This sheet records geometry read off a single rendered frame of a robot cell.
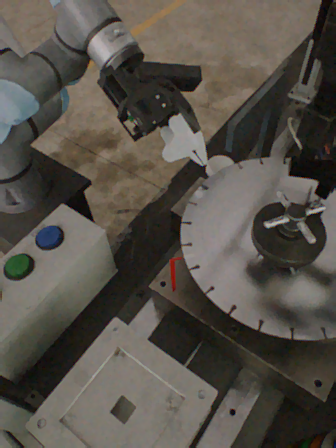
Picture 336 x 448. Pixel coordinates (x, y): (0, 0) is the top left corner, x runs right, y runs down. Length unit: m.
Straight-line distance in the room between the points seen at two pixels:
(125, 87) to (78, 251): 0.28
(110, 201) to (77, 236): 1.22
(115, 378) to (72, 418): 0.07
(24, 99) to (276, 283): 0.47
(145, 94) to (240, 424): 0.54
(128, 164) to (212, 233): 1.49
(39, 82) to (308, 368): 0.61
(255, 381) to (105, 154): 1.65
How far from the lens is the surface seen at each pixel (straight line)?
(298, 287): 0.54
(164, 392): 0.53
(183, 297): 0.62
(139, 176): 1.95
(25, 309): 0.61
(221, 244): 0.55
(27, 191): 0.90
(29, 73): 0.65
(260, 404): 0.68
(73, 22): 0.65
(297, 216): 0.54
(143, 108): 0.58
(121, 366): 0.54
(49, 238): 0.65
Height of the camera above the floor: 1.42
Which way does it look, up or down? 54 degrees down
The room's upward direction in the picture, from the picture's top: 4 degrees counter-clockwise
